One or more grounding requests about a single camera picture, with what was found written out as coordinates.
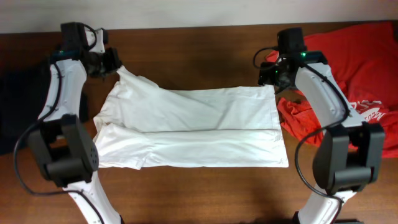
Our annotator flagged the white t-shirt with green print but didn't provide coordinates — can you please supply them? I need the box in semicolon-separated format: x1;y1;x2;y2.
93;68;289;169

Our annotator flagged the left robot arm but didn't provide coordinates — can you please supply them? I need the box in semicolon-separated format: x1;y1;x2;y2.
26;22;124;223

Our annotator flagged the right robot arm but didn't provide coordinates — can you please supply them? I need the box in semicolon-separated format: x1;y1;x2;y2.
258;27;385;224

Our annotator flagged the folded black garment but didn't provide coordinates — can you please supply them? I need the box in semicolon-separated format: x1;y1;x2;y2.
1;59;88;155

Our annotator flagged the red t-shirt with white print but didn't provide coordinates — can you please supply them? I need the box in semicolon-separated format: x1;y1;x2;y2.
265;21;398;159

